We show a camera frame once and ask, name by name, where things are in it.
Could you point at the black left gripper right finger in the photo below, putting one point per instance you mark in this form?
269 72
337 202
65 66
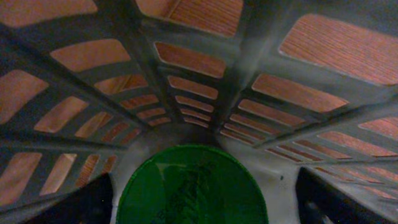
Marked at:
319 201

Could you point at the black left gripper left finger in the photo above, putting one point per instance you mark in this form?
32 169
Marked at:
91 204

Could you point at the green capped bottle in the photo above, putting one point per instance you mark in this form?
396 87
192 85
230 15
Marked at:
191 184

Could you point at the grey plastic mesh basket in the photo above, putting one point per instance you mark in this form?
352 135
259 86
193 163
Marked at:
95 87

